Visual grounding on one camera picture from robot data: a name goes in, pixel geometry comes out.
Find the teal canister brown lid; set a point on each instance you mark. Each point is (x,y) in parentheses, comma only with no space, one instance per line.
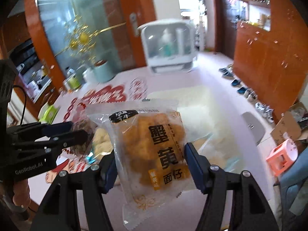
(103,71)

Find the grey chair seat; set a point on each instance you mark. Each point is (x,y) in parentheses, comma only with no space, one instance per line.
(255,126)

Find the blue chair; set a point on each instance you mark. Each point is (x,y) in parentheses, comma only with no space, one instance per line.
(293,192)

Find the clear bottle green label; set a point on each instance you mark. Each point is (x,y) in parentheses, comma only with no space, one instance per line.
(72,79)

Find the person's left hand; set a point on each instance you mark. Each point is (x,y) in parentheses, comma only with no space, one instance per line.
(21,196)

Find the green tissue box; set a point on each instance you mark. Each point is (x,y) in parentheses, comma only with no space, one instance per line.
(47,113)

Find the wooden cabinet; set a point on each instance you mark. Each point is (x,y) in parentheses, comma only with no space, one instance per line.
(274,63)

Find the puffed rice cake packet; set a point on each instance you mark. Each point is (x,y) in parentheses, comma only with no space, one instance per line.
(101,144)

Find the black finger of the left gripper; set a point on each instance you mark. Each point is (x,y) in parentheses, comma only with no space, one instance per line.
(40,129)

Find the orange crab noodle snack packet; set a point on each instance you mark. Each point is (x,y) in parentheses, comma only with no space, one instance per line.
(148,139)

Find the dark round snack packet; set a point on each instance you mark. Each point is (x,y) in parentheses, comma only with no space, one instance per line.
(84,130)

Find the pink plastic stool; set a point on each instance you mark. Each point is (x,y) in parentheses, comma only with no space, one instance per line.
(282,157)

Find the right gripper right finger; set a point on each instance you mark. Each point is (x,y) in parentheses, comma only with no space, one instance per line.
(250,209)

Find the white sneakers pair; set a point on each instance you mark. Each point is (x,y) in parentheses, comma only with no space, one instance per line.
(265,111)

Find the glass sliding door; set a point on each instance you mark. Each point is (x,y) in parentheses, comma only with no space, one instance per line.
(73,33)

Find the blue foil snack packet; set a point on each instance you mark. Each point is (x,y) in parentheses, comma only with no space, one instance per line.
(90,158)

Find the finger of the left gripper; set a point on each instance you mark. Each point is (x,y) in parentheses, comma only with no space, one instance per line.
(30,150)

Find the white cabinet with clear door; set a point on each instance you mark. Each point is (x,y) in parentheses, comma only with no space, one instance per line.
(169,45)

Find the white plastic storage bin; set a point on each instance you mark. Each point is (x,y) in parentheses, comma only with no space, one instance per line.
(206,126)

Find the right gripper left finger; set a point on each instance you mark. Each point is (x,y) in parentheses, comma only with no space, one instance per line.
(58,209)

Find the blue slippers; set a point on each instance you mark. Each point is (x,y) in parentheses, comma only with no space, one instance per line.
(227,73)

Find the cardboard box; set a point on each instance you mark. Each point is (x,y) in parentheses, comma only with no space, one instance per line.
(293,125)

